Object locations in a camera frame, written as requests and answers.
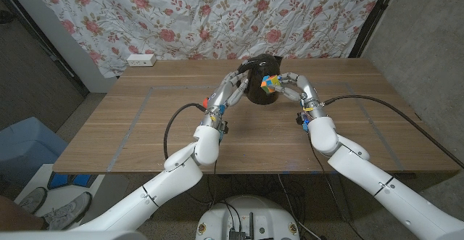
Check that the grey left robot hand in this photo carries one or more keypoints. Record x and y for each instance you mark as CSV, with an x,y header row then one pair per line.
x,y
221,95

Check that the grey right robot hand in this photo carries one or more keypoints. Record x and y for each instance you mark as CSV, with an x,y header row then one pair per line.
x,y
308,91

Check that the multicoloured rubiks cube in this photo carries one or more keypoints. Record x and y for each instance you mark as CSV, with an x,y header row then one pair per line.
x,y
270,84

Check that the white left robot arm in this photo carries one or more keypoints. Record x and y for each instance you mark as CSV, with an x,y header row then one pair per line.
x,y
166,185

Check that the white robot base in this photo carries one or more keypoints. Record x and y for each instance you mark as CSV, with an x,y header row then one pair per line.
x,y
250,214

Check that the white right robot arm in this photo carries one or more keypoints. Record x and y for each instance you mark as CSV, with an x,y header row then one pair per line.
x,y
380,185

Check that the red ball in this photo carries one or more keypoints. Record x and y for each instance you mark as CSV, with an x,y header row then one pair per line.
x,y
205,103

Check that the black electric kettle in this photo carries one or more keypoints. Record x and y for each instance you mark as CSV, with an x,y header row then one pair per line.
x,y
262,64

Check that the floral print backdrop cloth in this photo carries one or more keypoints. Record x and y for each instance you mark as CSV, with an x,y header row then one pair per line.
x,y
203,15

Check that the white power strip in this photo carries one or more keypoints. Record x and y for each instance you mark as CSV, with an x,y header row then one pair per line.
x,y
140,59

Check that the grey table leg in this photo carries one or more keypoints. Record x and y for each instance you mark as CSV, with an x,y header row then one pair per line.
x,y
340,200

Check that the blue black floor pad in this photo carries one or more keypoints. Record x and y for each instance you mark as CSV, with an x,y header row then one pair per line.
x,y
65,181

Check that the grey sneaker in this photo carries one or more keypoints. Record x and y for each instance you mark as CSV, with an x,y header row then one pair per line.
x,y
69,210
34,199

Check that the white floor mat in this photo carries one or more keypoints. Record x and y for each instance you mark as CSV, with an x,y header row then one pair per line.
x,y
38,176

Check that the blue plastic bin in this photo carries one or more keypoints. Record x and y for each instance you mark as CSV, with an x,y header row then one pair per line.
x,y
25,142

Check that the person brown leg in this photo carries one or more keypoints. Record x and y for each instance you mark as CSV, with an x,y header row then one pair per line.
x,y
18,216

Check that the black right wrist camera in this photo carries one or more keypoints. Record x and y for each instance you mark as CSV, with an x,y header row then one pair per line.
x,y
301,118

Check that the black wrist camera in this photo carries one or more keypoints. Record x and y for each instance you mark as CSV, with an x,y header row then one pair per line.
x,y
223,127
301,118

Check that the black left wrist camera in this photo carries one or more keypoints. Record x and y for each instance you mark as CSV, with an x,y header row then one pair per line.
x,y
223,127

